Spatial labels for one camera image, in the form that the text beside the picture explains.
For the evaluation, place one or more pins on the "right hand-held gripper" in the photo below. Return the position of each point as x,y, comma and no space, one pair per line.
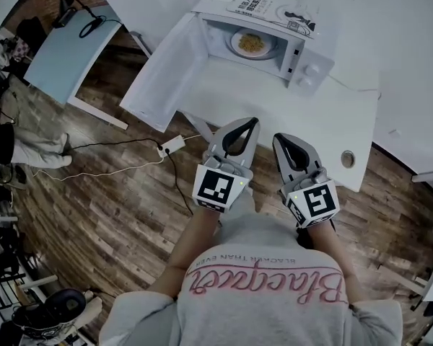
317,204

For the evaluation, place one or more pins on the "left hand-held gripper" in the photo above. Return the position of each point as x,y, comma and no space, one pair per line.
213,187

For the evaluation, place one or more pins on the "white microwave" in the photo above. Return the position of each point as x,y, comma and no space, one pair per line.
173,78

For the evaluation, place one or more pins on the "white plate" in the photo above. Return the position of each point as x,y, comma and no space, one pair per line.
270,50

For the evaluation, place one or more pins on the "pile of yellow-brown noodles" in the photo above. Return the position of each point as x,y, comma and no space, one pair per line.
250,42

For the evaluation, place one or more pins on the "person's left forearm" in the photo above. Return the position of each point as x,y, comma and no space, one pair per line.
189,243

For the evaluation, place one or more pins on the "person's right forearm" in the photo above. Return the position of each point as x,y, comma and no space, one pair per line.
333,254

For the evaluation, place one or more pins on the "white desk with grommet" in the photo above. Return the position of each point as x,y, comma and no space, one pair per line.
310,128

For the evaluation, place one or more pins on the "white power strip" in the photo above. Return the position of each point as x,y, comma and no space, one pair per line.
173,144

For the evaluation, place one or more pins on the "white printed booklet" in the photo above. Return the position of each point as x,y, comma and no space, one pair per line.
274,9

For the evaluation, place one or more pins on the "grey shirt pink lettering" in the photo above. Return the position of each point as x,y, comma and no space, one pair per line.
256,308

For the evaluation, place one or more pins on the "light blue table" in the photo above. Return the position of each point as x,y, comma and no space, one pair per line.
65,60

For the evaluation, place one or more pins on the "black office chair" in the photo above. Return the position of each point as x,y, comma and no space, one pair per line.
30,31

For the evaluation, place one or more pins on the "black head-mounted device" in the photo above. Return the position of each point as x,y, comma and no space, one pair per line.
50,305

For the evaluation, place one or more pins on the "white metal rack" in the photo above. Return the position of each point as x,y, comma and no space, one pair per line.
0,219

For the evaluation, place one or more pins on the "black camera stand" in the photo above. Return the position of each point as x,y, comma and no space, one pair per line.
65,16

